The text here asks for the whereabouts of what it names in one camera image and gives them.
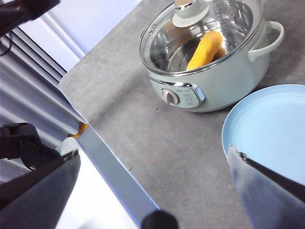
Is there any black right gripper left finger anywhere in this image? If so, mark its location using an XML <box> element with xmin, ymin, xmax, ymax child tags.
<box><xmin>0</xmin><ymin>149</ymin><xmax>81</xmax><ymax>229</ymax></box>

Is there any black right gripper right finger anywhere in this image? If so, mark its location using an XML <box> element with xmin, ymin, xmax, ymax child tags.
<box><xmin>227</xmin><ymin>143</ymin><xmax>305</xmax><ymax>229</ymax></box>

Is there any yellow corn cob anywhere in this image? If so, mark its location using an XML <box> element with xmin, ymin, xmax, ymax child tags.
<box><xmin>186</xmin><ymin>30</ymin><xmax>226</xmax><ymax>71</ymax></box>

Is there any glass lid with green knob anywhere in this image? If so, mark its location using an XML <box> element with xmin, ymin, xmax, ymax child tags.
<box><xmin>139</xmin><ymin>0</ymin><xmax>264</xmax><ymax>76</ymax></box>

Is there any blue round plate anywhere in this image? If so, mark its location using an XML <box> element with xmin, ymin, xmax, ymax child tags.
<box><xmin>221</xmin><ymin>83</ymin><xmax>305</xmax><ymax>184</ymax></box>

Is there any pale green electric steamer pot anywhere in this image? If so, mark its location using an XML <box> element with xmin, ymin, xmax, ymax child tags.
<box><xmin>139</xmin><ymin>0</ymin><xmax>285</xmax><ymax>113</ymax></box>

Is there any orange clamp piece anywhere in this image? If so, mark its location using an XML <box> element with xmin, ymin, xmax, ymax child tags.
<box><xmin>73</xmin><ymin>122</ymin><xmax>89</xmax><ymax>139</ymax></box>

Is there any white rounded camera device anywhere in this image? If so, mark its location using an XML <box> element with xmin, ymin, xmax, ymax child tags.
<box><xmin>60</xmin><ymin>136</ymin><xmax>79</xmax><ymax>156</ymax></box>

